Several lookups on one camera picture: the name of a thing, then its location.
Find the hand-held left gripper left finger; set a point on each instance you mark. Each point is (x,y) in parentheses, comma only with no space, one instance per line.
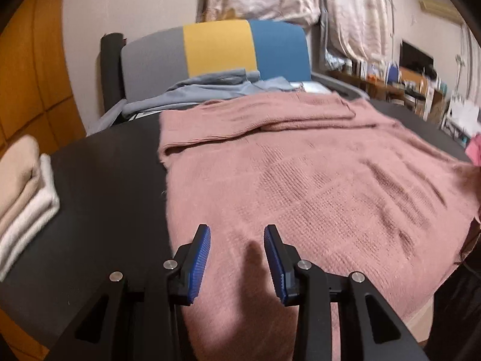
(199,267)

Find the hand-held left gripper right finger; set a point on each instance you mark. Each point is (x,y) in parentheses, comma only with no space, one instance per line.
(276,267)

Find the pink knit sweater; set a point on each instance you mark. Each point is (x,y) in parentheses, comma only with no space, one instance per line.
(300,176)

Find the white folded towel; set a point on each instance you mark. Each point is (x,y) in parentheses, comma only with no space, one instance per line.
(34,210)

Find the light blue garment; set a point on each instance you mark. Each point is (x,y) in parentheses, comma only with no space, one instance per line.
(210,90)

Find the dark cloth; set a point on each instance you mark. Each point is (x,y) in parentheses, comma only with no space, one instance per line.
(458,308)

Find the beige folded cloth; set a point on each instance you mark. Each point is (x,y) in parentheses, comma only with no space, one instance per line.
(18,173)

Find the cluttered wooden desk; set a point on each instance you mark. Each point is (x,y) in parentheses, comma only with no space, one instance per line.
(379,88)

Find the black rolled mat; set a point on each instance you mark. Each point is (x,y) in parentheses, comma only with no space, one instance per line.
(111,71)

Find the grey yellow blue chair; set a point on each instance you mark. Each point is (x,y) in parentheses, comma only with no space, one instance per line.
(218,45)

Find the blue rounded container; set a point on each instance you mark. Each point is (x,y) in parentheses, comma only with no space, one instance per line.
(392,74)

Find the cardboard box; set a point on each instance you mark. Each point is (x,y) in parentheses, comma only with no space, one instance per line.
(411,79)

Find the black monitor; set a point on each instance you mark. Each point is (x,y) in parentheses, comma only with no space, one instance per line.
(415,56)

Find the wooden wardrobe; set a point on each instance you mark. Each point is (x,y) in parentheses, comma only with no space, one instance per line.
(30,64)

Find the floral hanging sheet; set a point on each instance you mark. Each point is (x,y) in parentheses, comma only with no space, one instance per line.
(357,15)

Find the white lamp pole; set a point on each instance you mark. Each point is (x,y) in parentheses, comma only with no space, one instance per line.
(392,26)

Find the wall air conditioner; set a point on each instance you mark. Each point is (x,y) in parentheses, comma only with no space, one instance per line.
(439,9)

